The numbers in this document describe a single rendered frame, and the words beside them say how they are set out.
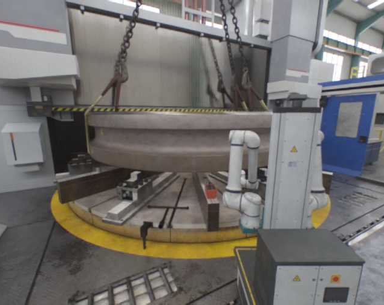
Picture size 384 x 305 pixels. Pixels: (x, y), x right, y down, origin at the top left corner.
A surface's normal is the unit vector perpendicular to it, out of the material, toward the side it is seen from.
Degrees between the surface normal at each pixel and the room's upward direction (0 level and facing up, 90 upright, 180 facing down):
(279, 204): 90
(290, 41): 90
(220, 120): 90
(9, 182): 90
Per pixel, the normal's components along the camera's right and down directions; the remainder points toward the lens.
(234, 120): 0.26, 0.19
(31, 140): 0.46, 0.18
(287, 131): 0.00, 0.20
